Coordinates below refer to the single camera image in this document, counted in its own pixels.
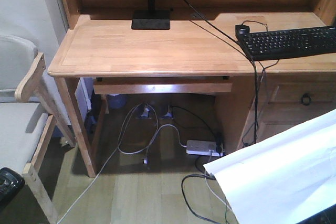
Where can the white paper sheet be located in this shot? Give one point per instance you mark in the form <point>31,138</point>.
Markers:
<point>286,178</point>

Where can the black stapler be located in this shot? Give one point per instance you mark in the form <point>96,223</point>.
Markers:
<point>11,184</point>

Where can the white floor power strip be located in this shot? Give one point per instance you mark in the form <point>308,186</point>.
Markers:
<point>204,148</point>

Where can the black computer mouse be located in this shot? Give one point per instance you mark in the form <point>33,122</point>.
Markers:
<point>241,29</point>

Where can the black keyboard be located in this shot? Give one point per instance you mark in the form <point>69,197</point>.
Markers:
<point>286,44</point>

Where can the beige wooden armchair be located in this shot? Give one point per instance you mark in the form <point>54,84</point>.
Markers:
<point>28,116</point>

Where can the black ring drawer pull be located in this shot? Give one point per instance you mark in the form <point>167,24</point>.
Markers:
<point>306,99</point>

